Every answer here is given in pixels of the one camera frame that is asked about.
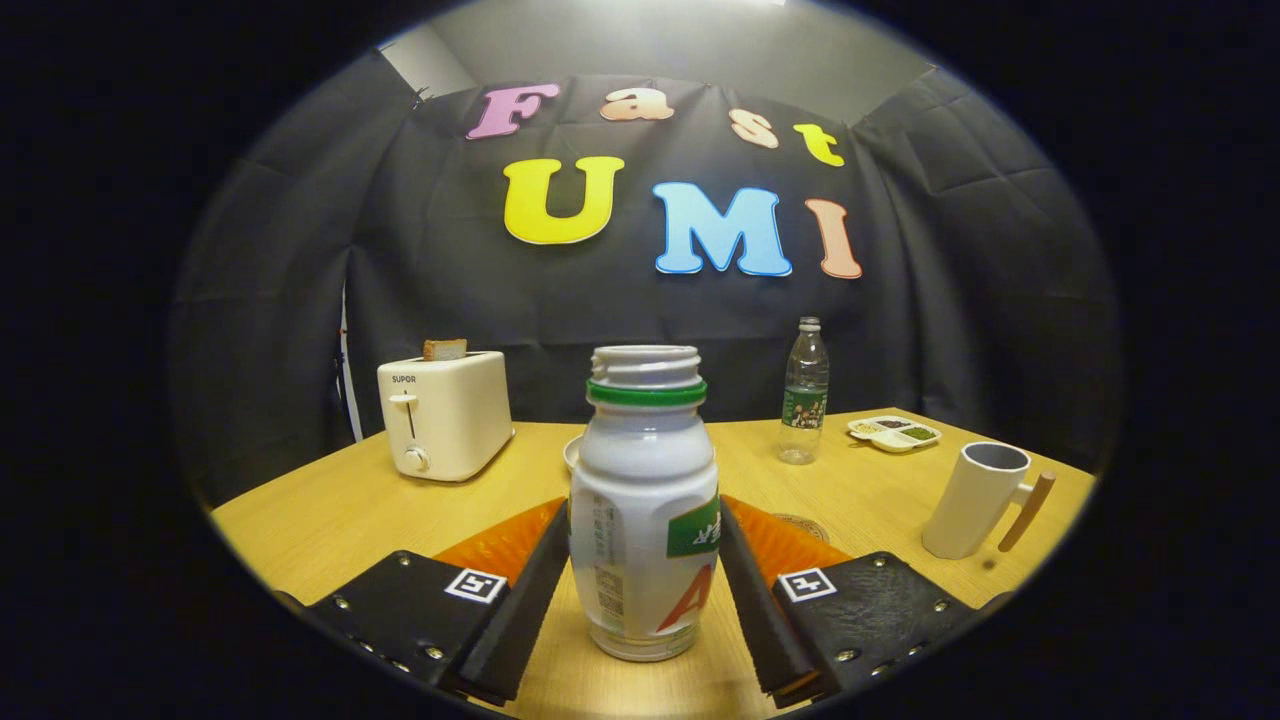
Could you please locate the cream toaster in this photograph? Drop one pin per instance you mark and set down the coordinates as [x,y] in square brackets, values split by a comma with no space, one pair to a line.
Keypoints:
[450,420]

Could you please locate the beige round plate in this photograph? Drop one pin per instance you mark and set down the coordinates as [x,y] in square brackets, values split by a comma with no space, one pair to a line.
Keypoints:
[572,452]

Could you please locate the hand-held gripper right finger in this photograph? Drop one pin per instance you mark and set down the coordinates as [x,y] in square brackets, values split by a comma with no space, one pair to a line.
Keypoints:
[760,610]

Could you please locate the round wooden coaster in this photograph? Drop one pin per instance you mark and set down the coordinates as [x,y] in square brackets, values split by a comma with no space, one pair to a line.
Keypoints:
[805,524]

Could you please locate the black backdrop cloth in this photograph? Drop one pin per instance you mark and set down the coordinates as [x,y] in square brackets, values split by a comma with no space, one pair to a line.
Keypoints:
[600,310]

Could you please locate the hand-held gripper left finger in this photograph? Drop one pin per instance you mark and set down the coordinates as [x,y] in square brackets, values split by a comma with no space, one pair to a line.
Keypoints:
[520,610]

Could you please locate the white juice bottle green label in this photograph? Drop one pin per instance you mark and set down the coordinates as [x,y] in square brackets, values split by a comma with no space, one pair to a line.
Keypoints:
[640,500]

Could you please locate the clear plastic water bottle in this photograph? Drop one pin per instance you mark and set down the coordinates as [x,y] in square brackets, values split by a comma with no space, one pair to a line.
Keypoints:
[803,410]

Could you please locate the white divided bean tray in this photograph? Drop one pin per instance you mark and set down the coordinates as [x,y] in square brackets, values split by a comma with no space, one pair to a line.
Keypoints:
[895,441]

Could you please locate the wooden table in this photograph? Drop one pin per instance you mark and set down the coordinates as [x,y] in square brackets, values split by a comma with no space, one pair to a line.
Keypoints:
[330,520]

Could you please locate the slice of toast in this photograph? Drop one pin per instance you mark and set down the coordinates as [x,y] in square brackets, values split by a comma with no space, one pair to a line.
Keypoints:
[445,349]

